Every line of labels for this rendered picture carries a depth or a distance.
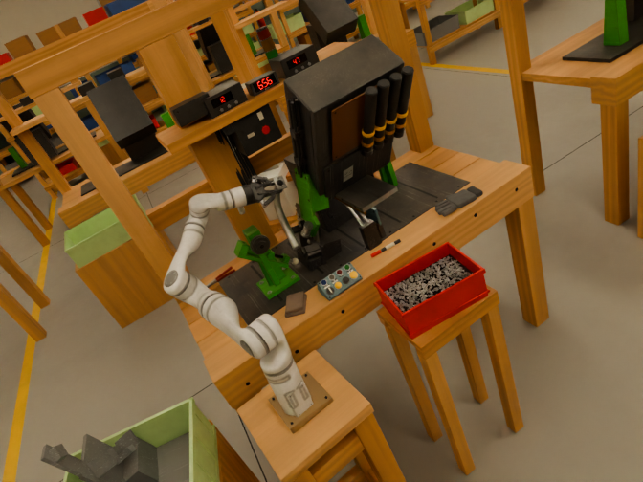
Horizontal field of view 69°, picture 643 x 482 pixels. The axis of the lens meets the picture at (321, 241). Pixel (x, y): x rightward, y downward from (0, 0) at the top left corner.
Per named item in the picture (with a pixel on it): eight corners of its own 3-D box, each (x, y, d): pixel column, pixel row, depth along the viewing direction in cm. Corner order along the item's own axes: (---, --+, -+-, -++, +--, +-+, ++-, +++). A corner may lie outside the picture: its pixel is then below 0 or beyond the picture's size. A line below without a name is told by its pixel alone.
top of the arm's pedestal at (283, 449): (374, 411, 137) (370, 403, 135) (286, 488, 127) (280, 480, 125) (319, 356, 163) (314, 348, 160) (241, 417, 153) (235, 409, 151)
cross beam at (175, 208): (394, 97, 233) (389, 78, 228) (158, 232, 202) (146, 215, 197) (388, 96, 237) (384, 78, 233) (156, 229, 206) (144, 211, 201)
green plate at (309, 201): (332, 220, 185) (326, 168, 176) (314, 226, 182) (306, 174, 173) (319, 212, 195) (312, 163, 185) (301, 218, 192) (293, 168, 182)
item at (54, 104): (434, 144, 244) (382, -64, 194) (178, 304, 208) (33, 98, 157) (423, 142, 251) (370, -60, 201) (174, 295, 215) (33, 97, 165)
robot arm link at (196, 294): (180, 298, 161) (220, 328, 144) (159, 287, 155) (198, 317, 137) (195, 276, 163) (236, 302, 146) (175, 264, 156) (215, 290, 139)
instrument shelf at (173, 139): (365, 51, 195) (363, 41, 193) (172, 155, 173) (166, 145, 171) (337, 51, 215) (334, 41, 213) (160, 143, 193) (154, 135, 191)
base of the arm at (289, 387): (317, 400, 140) (299, 361, 132) (293, 421, 136) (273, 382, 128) (299, 384, 147) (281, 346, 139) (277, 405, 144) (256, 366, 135)
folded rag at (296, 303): (305, 314, 169) (302, 308, 167) (285, 318, 171) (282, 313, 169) (307, 295, 177) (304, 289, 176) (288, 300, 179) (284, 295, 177)
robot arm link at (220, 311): (208, 328, 143) (232, 309, 147) (261, 368, 124) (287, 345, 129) (196, 306, 137) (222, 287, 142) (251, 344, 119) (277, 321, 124)
